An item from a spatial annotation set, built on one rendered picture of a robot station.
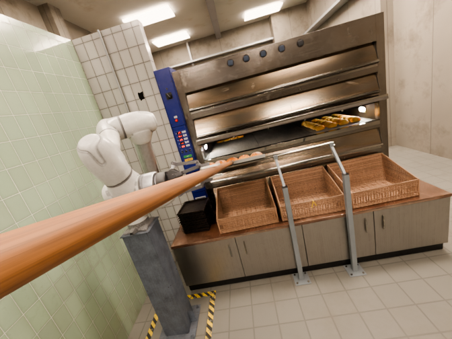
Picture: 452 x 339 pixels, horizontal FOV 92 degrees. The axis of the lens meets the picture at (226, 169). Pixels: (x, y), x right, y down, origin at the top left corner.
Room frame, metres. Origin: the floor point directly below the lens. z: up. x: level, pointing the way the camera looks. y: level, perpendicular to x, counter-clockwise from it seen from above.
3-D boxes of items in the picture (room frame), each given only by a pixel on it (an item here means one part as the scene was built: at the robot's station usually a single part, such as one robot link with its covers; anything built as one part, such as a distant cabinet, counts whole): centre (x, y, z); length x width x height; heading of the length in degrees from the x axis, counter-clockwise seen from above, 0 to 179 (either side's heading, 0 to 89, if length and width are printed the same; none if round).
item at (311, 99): (2.18, -0.69, 1.54); 1.79 x 0.11 x 0.19; 83
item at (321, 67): (2.18, -0.69, 1.80); 1.79 x 0.11 x 0.19; 83
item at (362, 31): (2.21, -0.69, 1.99); 1.80 x 0.08 x 0.21; 83
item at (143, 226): (1.47, 0.73, 1.03); 0.22 x 0.18 x 0.06; 174
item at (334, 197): (1.91, -0.68, 0.72); 0.56 x 0.49 x 0.28; 83
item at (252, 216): (1.98, -0.09, 0.72); 0.56 x 0.49 x 0.28; 84
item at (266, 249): (1.91, -0.55, 0.29); 2.42 x 0.56 x 0.58; 83
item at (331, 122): (2.55, -1.32, 1.21); 0.61 x 0.48 x 0.06; 173
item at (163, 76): (3.22, 0.24, 1.07); 1.93 x 0.16 x 2.15; 173
